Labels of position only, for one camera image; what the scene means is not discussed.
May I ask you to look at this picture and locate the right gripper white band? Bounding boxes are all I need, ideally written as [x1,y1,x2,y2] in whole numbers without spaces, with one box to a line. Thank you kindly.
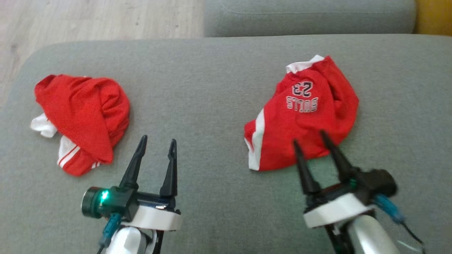
[293,131,375,228]

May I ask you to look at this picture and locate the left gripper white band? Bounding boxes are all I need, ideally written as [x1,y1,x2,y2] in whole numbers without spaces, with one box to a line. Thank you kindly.
[118,135,183,232]

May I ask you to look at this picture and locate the red Bulls basketball shorts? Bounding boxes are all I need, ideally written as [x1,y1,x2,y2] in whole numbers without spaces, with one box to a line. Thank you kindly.
[244,55,359,172]

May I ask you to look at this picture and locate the red basketball jersey number 23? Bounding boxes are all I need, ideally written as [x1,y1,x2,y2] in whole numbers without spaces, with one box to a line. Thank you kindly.
[30,74,130,177]

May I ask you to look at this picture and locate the large grey sofa seat cushion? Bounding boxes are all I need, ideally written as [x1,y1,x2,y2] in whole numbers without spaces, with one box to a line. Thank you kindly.
[0,34,452,254]

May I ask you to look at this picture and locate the grey sofa backrest cushion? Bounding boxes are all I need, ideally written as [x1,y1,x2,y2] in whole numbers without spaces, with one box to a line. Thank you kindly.
[204,0,417,38]

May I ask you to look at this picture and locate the large yellow sofa backrest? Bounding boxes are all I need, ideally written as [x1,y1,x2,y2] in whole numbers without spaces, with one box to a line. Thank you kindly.
[414,0,452,36]

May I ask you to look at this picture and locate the left arm teal-plug cable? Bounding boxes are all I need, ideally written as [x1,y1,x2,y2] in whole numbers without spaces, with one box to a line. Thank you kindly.
[96,213,123,254]

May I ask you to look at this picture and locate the arm teal-plug cable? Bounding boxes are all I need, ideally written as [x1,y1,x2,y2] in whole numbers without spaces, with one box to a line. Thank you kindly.
[96,213,123,254]
[374,193,426,249]

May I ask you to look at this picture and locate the right arm teal-plug cable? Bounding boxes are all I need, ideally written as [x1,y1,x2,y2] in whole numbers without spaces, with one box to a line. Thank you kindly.
[374,193,426,249]

